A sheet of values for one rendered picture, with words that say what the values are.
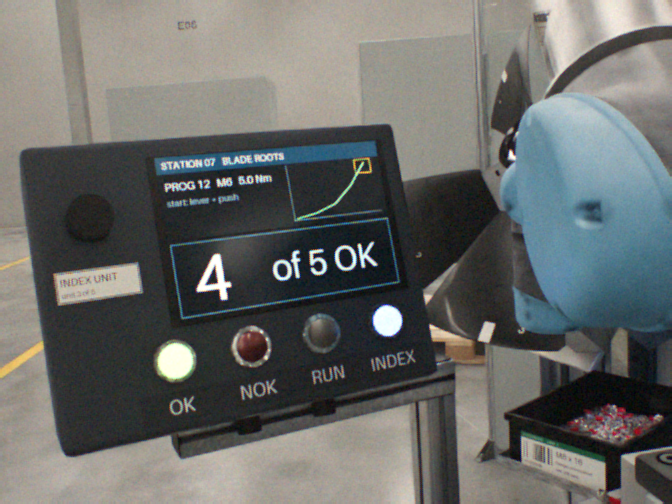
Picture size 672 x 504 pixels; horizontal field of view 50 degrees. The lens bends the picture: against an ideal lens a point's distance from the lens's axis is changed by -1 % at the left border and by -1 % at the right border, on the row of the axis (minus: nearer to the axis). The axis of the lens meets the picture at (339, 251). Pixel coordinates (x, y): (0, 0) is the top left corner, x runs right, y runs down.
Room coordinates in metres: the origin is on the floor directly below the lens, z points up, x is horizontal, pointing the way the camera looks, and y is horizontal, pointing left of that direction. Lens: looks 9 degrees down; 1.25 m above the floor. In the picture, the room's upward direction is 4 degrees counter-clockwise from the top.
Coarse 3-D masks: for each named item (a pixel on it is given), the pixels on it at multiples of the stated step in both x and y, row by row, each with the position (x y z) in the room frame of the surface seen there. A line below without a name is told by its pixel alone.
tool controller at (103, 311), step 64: (320, 128) 0.53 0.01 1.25; (384, 128) 0.54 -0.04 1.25; (64, 192) 0.44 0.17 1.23; (128, 192) 0.46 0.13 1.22; (192, 192) 0.47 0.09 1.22; (256, 192) 0.49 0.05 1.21; (320, 192) 0.51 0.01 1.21; (384, 192) 0.53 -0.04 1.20; (64, 256) 0.43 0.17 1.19; (128, 256) 0.45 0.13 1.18; (256, 256) 0.48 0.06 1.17; (320, 256) 0.49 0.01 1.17; (384, 256) 0.51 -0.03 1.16; (64, 320) 0.42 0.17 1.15; (128, 320) 0.43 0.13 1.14; (192, 320) 0.45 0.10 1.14; (256, 320) 0.46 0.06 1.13; (64, 384) 0.41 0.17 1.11; (128, 384) 0.42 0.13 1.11; (192, 384) 0.44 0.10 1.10; (256, 384) 0.45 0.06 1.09; (320, 384) 0.47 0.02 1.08; (384, 384) 0.49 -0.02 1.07; (64, 448) 0.40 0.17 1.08
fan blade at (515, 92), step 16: (528, 32) 1.45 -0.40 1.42; (512, 64) 1.48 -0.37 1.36; (512, 80) 1.45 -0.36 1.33; (528, 80) 1.35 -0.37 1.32; (496, 96) 1.55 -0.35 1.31; (512, 96) 1.44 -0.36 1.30; (528, 96) 1.33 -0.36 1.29; (496, 112) 1.54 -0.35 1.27; (512, 112) 1.44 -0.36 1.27; (496, 128) 1.54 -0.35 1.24
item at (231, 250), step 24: (216, 240) 0.47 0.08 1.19; (240, 240) 0.48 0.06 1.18; (192, 264) 0.46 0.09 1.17; (216, 264) 0.46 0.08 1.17; (240, 264) 0.47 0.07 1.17; (192, 288) 0.45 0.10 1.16; (216, 288) 0.46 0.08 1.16; (240, 288) 0.47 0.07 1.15; (192, 312) 0.45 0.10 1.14; (216, 312) 0.46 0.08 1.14
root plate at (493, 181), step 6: (498, 162) 1.29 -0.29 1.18; (492, 168) 1.29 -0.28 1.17; (498, 168) 1.29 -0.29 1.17; (504, 168) 1.28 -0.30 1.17; (486, 174) 1.30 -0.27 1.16; (492, 174) 1.29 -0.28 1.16; (486, 180) 1.30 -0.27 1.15; (492, 180) 1.30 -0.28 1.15; (498, 180) 1.29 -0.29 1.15; (492, 186) 1.30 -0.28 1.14; (498, 186) 1.29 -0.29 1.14; (492, 192) 1.30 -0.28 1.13; (498, 192) 1.29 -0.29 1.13; (498, 198) 1.29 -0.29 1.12; (498, 204) 1.29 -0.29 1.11; (504, 210) 1.29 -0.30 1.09
